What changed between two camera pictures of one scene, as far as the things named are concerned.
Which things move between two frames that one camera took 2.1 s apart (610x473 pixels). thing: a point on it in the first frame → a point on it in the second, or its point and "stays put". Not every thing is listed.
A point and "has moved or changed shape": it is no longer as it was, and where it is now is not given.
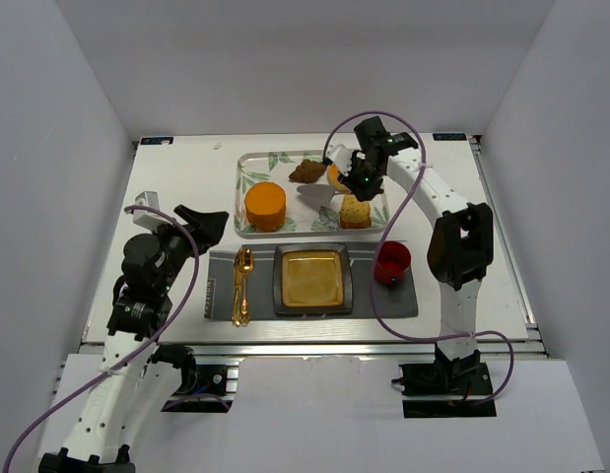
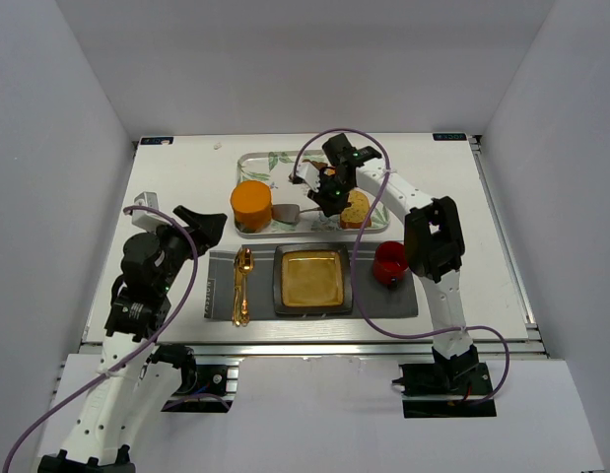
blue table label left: [156, 140] stays put
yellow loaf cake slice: [355, 213] stays put
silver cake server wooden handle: [319, 190] has moved or changed shape
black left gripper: [184, 233] stays put
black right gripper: [362, 179] → [327, 190]
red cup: [393, 259] stays put
